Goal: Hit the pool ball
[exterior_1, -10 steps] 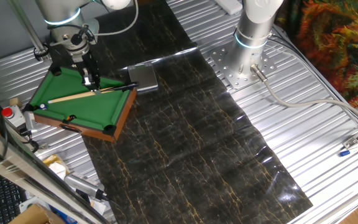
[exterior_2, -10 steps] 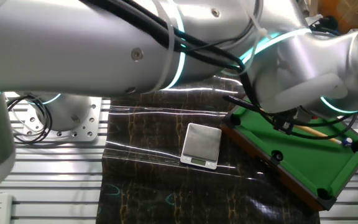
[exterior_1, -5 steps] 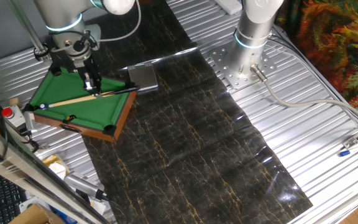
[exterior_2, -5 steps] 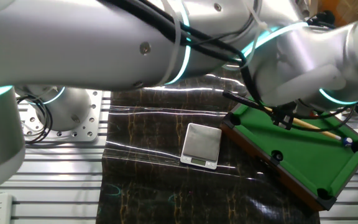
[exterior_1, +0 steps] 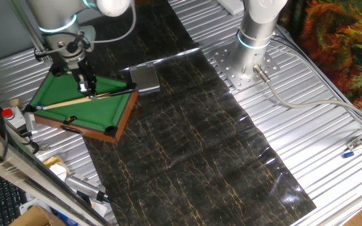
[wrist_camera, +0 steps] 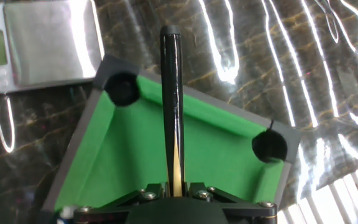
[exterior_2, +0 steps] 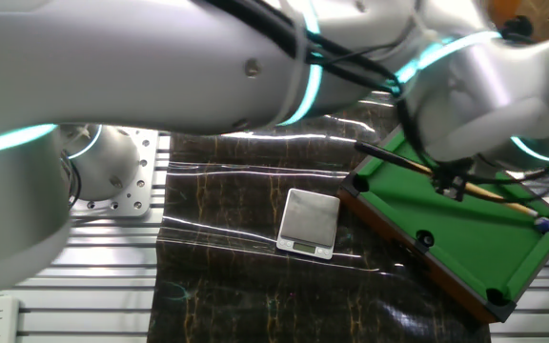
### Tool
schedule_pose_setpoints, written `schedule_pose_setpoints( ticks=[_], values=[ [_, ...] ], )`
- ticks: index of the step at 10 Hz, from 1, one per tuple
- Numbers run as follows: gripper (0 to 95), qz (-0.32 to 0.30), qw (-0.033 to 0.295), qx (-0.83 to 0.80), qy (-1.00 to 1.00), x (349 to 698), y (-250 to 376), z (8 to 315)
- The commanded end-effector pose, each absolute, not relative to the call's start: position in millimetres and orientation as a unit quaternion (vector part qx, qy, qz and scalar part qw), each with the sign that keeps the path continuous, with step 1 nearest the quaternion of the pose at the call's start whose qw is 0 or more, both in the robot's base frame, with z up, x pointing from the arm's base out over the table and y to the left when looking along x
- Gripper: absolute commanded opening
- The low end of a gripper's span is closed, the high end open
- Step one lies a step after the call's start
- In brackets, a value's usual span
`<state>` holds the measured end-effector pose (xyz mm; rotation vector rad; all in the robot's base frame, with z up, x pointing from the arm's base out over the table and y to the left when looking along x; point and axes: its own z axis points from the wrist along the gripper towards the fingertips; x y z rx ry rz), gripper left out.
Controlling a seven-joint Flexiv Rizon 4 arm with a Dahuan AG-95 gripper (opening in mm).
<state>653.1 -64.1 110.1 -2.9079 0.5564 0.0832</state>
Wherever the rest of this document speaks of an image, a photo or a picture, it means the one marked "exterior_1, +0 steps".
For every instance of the black marble pattern mat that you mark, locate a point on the black marble pattern mat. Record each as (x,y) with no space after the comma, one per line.
(200,141)

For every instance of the yellow paper bag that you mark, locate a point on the yellow paper bag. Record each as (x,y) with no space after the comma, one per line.
(53,161)

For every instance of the ribbed silver camera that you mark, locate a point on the ribbed silver camera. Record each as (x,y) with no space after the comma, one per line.
(82,185)

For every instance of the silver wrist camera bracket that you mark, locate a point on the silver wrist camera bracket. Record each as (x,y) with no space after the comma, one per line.
(88,34)

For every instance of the silver digital scale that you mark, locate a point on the silver digital scale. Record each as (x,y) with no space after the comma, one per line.
(144,78)

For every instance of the wooden pool cue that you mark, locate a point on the wooden pool cue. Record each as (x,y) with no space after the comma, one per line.
(64,103)

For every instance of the grey box with green button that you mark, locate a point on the grey box with green button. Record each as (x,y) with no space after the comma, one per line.
(30,205)

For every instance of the aluminium frame bar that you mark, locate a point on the aluminium frame bar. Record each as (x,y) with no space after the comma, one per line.
(27,175)

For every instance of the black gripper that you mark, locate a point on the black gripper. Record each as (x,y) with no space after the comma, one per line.
(83,69)

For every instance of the blue capped pen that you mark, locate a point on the blue capped pen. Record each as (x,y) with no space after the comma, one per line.
(349,154)

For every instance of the mini green pool table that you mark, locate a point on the mini green pool table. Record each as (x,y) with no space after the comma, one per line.
(105,110)

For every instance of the small wooden block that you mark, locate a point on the small wooden block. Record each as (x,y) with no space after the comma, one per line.
(16,103)

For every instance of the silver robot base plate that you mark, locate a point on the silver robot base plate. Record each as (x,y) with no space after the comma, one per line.
(225,67)

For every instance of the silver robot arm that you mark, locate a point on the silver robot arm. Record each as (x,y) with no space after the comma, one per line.
(253,37)

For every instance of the colourful patterned cloth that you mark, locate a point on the colourful patterned cloth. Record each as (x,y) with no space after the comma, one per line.
(341,47)

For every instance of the brown cardboard box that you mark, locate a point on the brown cardboard box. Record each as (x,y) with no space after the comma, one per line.
(33,218)

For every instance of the silver metal pole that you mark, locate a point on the silver metal pole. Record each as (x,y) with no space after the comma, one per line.
(24,22)

